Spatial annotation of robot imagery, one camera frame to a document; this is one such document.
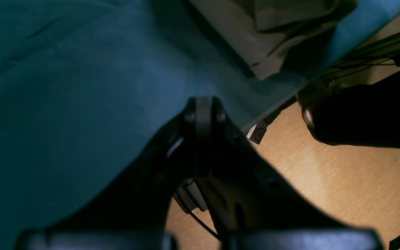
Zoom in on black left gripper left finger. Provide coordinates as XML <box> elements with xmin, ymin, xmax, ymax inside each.
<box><xmin>16</xmin><ymin>97</ymin><xmax>210</xmax><ymax>250</ymax></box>

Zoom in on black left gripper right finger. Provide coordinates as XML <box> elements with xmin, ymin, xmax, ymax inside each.
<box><xmin>200</xmin><ymin>97</ymin><xmax>384</xmax><ymax>250</ymax></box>

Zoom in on beige T-shirt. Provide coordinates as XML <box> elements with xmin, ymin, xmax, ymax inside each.
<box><xmin>190</xmin><ymin>0</ymin><xmax>358</xmax><ymax>81</ymax></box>

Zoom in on blue table cloth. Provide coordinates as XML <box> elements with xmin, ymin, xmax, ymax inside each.
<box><xmin>0</xmin><ymin>0</ymin><xmax>400</xmax><ymax>250</ymax></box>

